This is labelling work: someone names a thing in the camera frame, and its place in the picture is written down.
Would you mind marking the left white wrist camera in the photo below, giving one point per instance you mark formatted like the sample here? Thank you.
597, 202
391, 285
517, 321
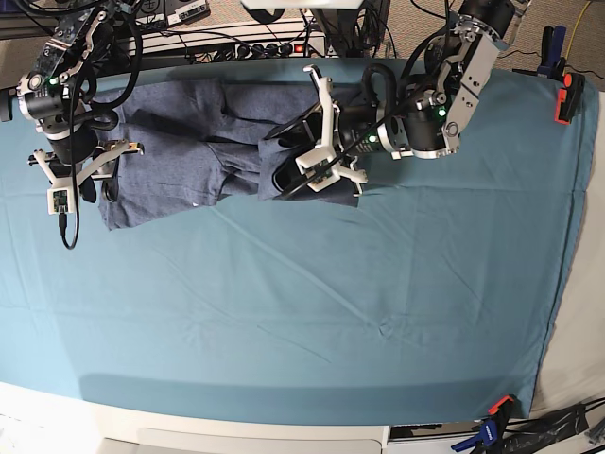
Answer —
309, 165

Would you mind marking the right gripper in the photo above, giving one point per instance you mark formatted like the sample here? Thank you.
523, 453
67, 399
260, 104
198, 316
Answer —
82, 159

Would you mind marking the white overhead camera mount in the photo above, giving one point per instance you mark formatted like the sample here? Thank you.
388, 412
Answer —
302, 4

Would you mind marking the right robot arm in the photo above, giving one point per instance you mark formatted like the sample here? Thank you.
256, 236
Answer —
58, 95

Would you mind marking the black plastic bag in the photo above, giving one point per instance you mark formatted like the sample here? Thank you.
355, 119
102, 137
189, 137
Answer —
549, 429

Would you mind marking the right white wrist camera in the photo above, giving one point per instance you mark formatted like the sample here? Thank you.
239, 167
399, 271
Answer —
61, 200

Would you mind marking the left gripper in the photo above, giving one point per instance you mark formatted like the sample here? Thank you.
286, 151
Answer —
317, 128

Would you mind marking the teal table cloth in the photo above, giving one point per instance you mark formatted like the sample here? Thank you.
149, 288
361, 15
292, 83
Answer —
426, 303

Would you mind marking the orange black clamp top right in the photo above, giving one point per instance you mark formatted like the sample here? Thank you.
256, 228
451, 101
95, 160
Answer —
569, 98

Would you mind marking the blue-grey heathered T-shirt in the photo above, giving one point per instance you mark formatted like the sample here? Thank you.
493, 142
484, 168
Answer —
204, 140

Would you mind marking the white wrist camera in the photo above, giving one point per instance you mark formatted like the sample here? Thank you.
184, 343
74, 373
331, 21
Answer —
61, 200
309, 165

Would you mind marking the orange blue clamp bottom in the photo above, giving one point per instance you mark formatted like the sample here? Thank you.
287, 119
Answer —
489, 437

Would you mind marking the black clamp left edge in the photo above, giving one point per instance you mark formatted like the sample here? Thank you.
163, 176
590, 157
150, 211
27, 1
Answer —
7, 99

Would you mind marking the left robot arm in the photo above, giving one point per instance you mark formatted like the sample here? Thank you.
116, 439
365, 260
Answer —
419, 113

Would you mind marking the white power strip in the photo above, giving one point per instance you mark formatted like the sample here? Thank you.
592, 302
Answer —
311, 47

